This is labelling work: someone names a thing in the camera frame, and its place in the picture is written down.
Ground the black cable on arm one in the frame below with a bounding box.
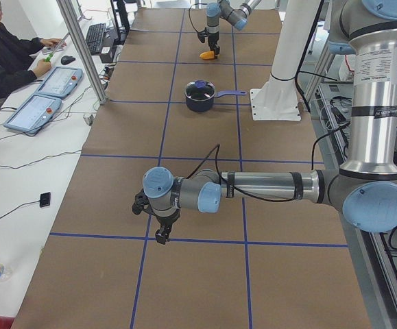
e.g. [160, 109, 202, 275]
[184, 143, 352, 203]

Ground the dark blue saucepan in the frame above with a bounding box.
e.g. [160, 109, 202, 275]
[184, 80, 248, 112]

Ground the small black square device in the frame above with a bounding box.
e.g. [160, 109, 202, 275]
[39, 192, 51, 208]

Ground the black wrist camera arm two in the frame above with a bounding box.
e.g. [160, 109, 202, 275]
[197, 29, 208, 43]

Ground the black gripper body arm one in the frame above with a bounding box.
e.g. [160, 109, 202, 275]
[154, 208, 180, 228]

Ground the black keyboard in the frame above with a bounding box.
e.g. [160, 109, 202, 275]
[85, 23, 106, 55]

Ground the person's right hand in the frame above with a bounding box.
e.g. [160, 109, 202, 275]
[32, 60, 51, 78]

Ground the blue teach pendant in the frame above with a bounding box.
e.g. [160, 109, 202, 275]
[36, 66, 83, 99]
[3, 93, 62, 136]

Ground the black cable on arm two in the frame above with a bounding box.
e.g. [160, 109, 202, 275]
[187, 2, 208, 35]

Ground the blue teach pendant near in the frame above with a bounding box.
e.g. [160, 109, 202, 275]
[3, 93, 62, 136]

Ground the black gripper body arm two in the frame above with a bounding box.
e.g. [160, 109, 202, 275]
[208, 32, 219, 47]

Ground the blue teach pendant far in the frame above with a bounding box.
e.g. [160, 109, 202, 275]
[36, 66, 83, 99]

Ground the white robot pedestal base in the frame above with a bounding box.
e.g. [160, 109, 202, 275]
[250, 0, 323, 121]

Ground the black wrist camera arm one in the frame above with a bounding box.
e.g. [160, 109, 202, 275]
[132, 189, 152, 215]

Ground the yellow corn cob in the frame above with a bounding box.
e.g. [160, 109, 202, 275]
[200, 51, 217, 60]

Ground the glass pot lid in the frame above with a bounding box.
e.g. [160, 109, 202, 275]
[185, 80, 215, 101]

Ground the black computer mouse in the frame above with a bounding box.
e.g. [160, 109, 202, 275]
[60, 56, 75, 65]

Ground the aluminium frame post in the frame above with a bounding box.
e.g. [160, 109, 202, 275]
[56, 0, 107, 105]

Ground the silver grey robot arm one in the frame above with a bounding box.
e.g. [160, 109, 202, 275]
[132, 1, 397, 244]

